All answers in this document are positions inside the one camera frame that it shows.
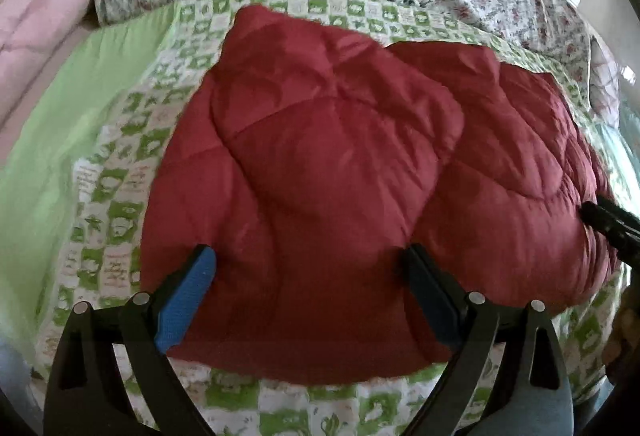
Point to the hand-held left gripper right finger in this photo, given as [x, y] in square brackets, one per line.
[432, 301]

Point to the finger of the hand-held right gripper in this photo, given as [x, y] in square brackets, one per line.
[612, 228]

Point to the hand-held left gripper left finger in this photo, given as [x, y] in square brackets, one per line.
[187, 301]

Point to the red quilted jacket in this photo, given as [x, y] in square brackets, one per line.
[325, 166]

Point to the person's right hand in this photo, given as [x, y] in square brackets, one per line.
[622, 331]

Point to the light blue cloth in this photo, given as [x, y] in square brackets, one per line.
[617, 151]

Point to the green patterned bed sheet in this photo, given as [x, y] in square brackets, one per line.
[125, 216]

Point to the pink white pillow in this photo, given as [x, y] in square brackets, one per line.
[605, 76]

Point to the plain green sheet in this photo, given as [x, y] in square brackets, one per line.
[60, 141]

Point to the pink quilt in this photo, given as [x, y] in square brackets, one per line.
[35, 26]

